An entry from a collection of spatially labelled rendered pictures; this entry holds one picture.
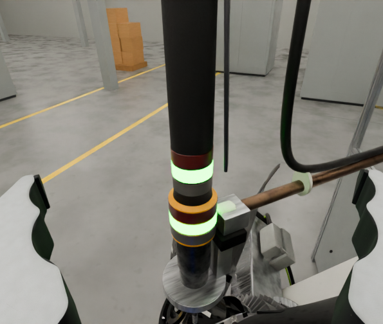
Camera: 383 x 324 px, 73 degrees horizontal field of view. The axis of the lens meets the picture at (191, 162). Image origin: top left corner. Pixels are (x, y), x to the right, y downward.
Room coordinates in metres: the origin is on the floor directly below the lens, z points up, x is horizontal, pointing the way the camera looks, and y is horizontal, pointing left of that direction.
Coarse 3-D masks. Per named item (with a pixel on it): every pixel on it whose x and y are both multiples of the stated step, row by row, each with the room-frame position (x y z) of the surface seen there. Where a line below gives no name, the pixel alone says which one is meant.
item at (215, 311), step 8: (224, 296) 0.33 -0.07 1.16; (232, 296) 0.32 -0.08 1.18; (168, 304) 0.30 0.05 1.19; (216, 304) 0.27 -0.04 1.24; (224, 304) 0.28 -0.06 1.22; (232, 304) 0.30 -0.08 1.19; (240, 304) 0.29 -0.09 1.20; (160, 312) 0.29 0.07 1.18; (168, 312) 0.28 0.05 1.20; (176, 312) 0.27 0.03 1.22; (184, 312) 0.26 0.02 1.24; (200, 312) 0.25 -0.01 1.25; (216, 312) 0.26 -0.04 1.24; (224, 312) 0.26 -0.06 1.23; (232, 312) 0.28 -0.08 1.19; (240, 312) 0.28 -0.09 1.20; (248, 312) 0.28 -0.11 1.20; (160, 320) 0.27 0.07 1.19; (168, 320) 0.26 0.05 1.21; (176, 320) 0.25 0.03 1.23; (184, 320) 0.24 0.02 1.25; (200, 320) 0.24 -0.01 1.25; (208, 320) 0.24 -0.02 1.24; (216, 320) 0.25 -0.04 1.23
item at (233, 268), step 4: (232, 264) 0.36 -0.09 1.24; (232, 268) 0.36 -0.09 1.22; (236, 268) 0.37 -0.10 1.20; (232, 272) 0.36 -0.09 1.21; (228, 276) 0.33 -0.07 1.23; (232, 276) 0.34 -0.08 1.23; (228, 280) 0.33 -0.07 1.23; (228, 284) 0.34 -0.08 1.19; (228, 288) 0.34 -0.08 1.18; (224, 292) 0.33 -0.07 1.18; (244, 312) 0.25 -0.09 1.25; (244, 316) 0.25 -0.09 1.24
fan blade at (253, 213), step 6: (276, 168) 0.44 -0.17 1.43; (270, 174) 0.45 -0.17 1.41; (264, 186) 0.42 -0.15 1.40; (258, 192) 0.45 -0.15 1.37; (252, 210) 0.44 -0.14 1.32; (252, 216) 0.46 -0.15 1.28; (252, 222) 0.48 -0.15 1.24; (246, 228) 0.43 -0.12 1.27; (246, 240) 0.44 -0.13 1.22; (234, 246) 0.38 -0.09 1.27; (240, 246) 0.41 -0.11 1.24; (234, 252) 0.38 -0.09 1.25; (240, 252) 0.41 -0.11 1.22; (234, 258) 0.38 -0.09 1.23; (234, 264) 0.38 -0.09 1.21
